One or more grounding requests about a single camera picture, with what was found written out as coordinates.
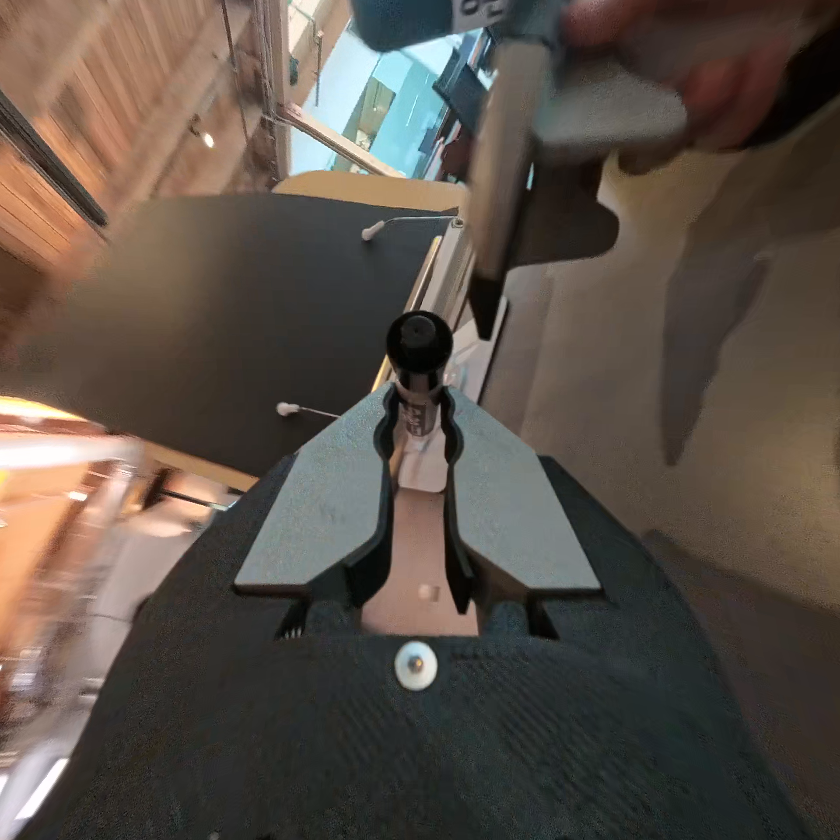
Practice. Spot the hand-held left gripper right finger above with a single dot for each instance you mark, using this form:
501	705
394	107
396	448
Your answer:
525	525

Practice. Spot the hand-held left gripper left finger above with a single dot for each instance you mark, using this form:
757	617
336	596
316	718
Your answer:
315	518

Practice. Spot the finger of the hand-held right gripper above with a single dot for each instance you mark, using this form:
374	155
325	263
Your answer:
502	164

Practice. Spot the black white dry erase marker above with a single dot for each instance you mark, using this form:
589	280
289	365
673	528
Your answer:
418	341

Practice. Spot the person's right hand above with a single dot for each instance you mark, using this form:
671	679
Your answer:
709	59

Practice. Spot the small white paper scrap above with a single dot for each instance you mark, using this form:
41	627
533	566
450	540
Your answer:
428	592

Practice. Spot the black wooden book stand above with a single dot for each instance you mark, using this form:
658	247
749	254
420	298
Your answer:
229	295

